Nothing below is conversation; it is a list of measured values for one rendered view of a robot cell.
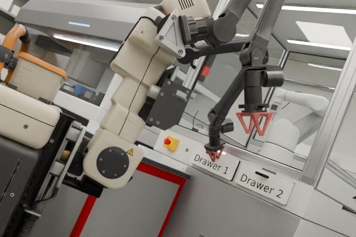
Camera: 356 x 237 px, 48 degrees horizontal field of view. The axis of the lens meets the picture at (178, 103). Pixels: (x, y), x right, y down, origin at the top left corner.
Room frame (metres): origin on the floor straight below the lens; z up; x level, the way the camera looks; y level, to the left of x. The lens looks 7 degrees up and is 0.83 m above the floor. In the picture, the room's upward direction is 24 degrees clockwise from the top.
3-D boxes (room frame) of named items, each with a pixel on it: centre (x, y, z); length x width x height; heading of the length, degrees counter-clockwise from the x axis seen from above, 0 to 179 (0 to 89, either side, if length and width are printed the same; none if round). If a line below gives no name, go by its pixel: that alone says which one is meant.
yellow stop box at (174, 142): (2.39, -0.06, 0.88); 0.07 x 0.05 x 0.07; 46
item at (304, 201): (2.49, -0.67, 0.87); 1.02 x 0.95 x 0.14; 46
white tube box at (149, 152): (2.17, 0.03, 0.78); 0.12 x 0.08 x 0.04; 138
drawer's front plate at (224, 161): (2.16, -0.30, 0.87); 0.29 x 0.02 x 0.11; 46
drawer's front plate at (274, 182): (1.95, -0.53, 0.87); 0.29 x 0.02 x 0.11; 46
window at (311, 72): (2.16, -0.35, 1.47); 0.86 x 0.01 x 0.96; 46
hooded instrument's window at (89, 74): (3.61, 0.69, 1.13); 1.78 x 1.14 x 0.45; 46
